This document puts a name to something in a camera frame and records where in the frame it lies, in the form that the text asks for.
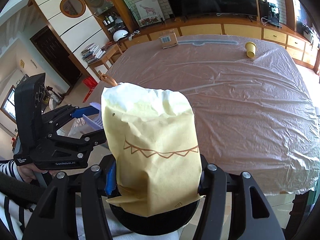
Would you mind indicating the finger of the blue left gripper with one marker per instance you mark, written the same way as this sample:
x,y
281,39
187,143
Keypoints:
x,y
87,111

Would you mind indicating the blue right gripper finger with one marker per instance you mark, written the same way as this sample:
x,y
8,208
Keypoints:
x,y
111,182

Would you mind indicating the white slotted plastic basket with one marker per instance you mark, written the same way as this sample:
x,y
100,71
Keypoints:
x,y
94,121

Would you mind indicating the yellow paper bag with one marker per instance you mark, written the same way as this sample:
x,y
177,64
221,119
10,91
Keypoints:
x,y
152,136

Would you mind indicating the brown cardboard box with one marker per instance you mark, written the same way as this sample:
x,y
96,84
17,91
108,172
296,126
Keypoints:
x,y
168,39

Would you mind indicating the yellow paper cup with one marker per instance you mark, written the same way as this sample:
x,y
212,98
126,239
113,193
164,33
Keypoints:
x,y
251,49

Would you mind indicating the striped sleeve forearm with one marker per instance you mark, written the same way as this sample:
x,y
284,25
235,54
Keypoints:
x,y
16,208

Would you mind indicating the black trash bin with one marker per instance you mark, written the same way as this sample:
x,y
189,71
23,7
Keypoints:
x,y
156,225

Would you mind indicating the person's left hand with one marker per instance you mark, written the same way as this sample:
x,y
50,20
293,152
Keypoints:
x,y
27,172

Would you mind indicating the red plastic stool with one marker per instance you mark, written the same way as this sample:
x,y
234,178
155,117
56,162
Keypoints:
x,y
90,83

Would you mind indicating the stack of books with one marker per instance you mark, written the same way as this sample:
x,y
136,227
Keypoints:
x,y
92,53

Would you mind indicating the small wooden side table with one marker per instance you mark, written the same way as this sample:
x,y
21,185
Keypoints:
x,y
106,59

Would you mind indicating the white dome lamp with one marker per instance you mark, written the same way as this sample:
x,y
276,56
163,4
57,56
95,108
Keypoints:
x,y
119,35

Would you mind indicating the wooden glass display shelf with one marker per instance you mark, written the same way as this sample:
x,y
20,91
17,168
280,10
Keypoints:
x,y
112,15

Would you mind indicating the giraffe picture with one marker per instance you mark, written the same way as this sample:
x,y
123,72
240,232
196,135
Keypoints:
x,y
150,12

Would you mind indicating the black coffee machine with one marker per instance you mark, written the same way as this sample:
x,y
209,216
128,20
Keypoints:
x,y
269,14

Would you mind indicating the round framed wall picture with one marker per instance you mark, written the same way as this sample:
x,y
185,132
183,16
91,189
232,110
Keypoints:
x,y
72,8

